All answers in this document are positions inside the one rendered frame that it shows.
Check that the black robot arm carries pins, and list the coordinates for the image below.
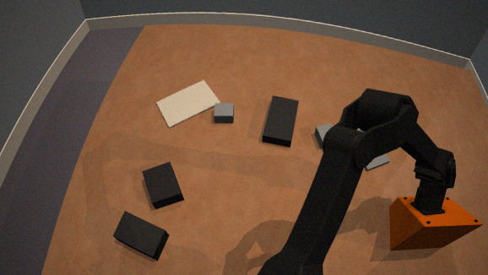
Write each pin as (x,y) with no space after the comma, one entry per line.
(388,121)

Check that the beige flat rectangular panel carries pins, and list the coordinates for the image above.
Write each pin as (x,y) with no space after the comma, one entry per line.
(187,103)

